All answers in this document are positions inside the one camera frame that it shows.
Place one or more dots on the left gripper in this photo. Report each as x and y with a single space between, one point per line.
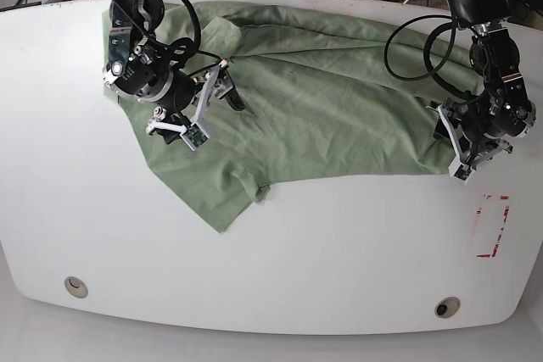
476 130

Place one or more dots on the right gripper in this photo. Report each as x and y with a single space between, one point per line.
181 111

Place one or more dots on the green polo shirt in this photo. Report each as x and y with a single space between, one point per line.
325 95

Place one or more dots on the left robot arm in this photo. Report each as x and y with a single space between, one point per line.
493 55

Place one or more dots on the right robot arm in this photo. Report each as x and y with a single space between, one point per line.
146 70

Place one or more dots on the red tape rectangle marking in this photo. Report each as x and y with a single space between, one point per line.
489 225

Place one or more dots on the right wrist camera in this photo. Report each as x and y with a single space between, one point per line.
194 136

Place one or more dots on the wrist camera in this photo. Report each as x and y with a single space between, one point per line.
460 171
194 136

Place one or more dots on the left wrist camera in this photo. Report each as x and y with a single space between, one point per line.
460 171

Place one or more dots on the right table cable grommet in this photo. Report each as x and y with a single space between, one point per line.
447 307

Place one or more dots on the table cable grommet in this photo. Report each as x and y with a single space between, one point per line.
447 307
76 287

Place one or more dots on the left table cable grommet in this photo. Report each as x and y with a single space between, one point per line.
76 287

